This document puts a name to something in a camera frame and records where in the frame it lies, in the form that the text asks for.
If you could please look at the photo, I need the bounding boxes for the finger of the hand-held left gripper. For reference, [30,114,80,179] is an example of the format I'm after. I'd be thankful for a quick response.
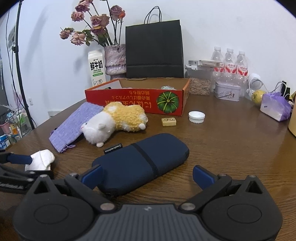
[0,151,33,165]
[0,163,54,184]

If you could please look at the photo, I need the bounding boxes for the small white fan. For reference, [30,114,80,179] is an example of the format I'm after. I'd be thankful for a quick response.
[246,73,264,96]

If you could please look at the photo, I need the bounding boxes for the white tissue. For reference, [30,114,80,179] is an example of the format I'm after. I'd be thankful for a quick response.
[24,149,55,172]

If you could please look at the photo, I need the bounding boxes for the clear jar of nuts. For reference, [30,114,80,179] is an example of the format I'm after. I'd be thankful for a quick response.
[185,60,223,96]

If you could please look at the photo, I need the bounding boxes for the white plastic bottle cap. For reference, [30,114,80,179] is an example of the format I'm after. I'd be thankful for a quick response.
[188,111,206,124]

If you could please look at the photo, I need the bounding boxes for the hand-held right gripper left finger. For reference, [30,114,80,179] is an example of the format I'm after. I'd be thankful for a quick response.
[26,164,116,212]

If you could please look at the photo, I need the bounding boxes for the beige container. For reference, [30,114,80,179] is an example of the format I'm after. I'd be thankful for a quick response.
[287,93,296,138]

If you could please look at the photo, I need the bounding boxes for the red cardboard box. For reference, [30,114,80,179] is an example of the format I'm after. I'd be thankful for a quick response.
[84,77,191,116]

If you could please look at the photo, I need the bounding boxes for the dried pink roses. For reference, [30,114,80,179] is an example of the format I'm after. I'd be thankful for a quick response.
[60,0,126,47]

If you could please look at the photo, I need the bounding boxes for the yellow white hamster plush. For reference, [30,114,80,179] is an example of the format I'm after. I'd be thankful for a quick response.
[80,102,148,148]

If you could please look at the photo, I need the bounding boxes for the black light stand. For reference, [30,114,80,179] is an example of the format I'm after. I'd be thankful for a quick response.
[11,0,38,130]

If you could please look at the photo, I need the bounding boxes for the purple plastic bag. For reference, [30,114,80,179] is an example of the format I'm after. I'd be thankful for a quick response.
[260,92,292,122]

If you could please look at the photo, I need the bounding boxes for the white charging cable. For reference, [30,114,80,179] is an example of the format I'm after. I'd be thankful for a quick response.
[273,82,292,100]

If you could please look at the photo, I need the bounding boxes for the yellow-green apple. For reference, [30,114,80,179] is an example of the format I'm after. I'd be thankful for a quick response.
[251,90,267,106]

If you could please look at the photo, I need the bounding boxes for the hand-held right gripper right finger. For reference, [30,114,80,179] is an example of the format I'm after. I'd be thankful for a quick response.
[179,165,271,212]

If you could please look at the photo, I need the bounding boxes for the white milk carton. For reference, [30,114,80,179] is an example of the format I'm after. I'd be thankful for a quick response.
[87,49,107,87]

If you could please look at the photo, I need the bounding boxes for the black paper bag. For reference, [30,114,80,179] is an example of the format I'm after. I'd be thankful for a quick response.
[125,6,185,79]

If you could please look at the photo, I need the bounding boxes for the navy blue zipper case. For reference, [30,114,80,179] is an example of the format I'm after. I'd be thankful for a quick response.
[92,133,190,197]

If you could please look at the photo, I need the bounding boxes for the cream mahjong tile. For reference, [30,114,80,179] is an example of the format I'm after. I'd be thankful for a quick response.
[161,117,177,127]

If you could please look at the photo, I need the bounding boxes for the grey tin box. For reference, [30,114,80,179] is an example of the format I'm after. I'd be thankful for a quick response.
[213,81,241,102]

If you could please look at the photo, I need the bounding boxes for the purple knitted pouch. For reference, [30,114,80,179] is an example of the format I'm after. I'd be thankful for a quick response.
[49,102,104,154]

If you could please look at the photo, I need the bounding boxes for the clear water bottle red label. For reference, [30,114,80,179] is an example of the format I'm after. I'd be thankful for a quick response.
[235,50,250,96]
[223,48,237,84]
[211,46,225,82]

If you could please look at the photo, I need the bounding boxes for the purple ceramic vase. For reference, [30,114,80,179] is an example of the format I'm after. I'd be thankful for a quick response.
[104,44,127,80]

